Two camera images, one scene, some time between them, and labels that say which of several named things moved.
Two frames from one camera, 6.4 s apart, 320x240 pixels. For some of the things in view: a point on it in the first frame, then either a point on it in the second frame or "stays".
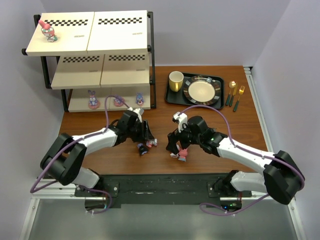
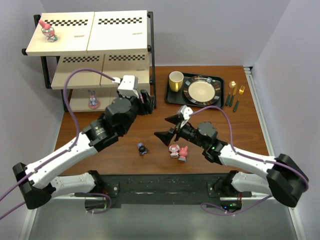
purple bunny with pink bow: [93, 103] stays
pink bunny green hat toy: [48, 31] stays
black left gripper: [145, 130] to [144, 102]
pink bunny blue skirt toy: [183, 153] stays
